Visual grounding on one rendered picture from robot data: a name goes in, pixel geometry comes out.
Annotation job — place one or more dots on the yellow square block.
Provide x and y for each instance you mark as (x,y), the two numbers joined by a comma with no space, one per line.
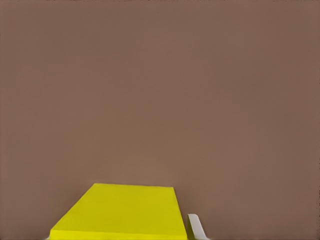
(125,212)

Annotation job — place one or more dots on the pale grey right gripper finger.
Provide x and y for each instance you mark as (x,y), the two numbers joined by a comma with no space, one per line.
(197,227)

